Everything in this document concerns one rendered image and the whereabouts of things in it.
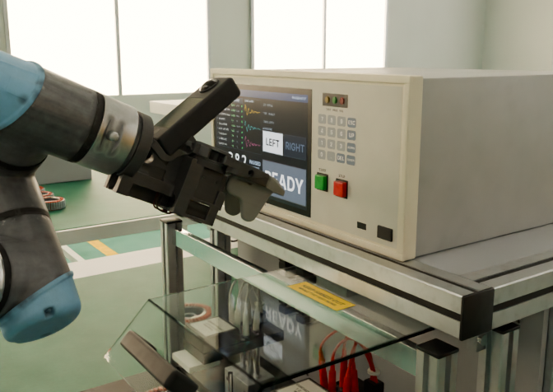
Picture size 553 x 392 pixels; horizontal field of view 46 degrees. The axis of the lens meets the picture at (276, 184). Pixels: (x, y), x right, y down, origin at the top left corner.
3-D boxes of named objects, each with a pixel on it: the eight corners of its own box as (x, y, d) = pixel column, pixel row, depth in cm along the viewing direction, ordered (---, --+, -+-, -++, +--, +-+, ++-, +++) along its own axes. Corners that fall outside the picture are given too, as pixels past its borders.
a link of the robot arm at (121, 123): (87, 90, 67) (116, 94, 61) (126, 107, 70) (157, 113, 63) (61, 157, 67) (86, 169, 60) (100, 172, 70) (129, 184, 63)
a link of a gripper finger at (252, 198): (268, 229, 79) (207, 207, 73) (285, 184, 79) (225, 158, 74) (283, 235, 76) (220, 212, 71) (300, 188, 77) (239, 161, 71)
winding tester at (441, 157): (401, 262, 72) (410, 75, 68) (211, 193, 107) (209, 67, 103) (595, 214, 93) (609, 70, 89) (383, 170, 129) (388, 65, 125)
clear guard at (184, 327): (205, 469, 53) (203, 403, 52) (104, 359, 73) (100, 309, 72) (466, 364, 71) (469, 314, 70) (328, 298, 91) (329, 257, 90)
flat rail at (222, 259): (431, 385, 66) (433, 357, 65) (168, 241, 116) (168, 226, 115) (439, 382, 66) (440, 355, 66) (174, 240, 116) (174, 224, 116)
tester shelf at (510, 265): (462, 342, 62) (464, 296, 62) (163, 207, 117) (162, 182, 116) (679, 260, 87) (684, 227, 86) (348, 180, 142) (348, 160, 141)
